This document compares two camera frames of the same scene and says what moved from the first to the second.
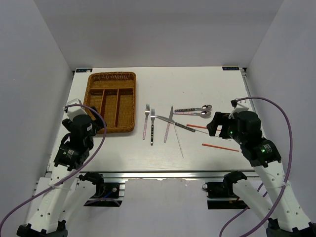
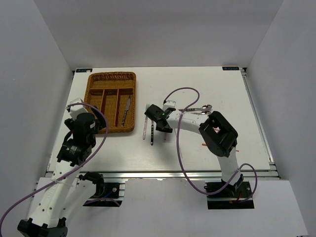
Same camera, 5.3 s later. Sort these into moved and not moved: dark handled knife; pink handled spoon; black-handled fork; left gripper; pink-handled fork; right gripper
Moved: right gripper; dark handled knife
Not moved: pink handled spoon; pink-handled fork; black-handled fork; left gripper
